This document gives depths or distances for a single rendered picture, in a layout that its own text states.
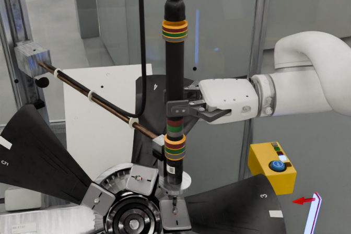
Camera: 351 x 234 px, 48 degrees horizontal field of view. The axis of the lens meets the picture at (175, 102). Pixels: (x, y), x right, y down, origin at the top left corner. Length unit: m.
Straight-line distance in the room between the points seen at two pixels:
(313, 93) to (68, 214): 0.64
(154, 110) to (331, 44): 0.44
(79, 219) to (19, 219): 0.14
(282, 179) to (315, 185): 0.85
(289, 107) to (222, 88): 0.13
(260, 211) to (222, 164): 0.86
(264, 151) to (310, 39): 0.66
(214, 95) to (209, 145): 1.02
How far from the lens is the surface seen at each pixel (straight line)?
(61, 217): 1.05
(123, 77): 1.18
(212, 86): 0.77
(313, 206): 1.06
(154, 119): 0.95
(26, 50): 1.26
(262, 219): 0.98
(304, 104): 0.80
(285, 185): 1.30
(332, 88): 0.67
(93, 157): 1.16
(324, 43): 0.72
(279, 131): 1.81
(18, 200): 1.11
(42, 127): 0.90
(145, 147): 0.94
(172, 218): 0.93
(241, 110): 0.76
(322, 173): 2.08
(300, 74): 0.79
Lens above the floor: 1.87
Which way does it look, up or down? 31 degrees down
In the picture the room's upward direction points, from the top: straight up
